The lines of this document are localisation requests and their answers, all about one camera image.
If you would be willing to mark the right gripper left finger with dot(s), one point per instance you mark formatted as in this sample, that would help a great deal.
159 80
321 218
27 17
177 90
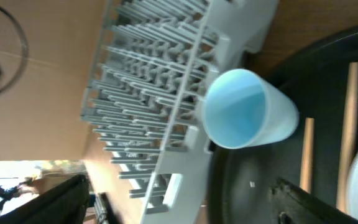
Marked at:
64 204

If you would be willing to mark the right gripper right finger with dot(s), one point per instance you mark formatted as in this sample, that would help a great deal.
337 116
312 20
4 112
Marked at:
292 205

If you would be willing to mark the wooden chopstick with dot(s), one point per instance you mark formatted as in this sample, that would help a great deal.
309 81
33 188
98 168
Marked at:
307 156
348 140

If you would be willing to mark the light blue plastic cup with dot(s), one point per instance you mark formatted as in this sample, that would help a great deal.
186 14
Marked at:
241 109

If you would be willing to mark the grey plastic dishwasher rack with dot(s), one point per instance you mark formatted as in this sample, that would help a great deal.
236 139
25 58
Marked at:
154 62

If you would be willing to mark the round black serving tray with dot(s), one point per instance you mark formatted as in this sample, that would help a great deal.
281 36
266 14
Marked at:
316 80

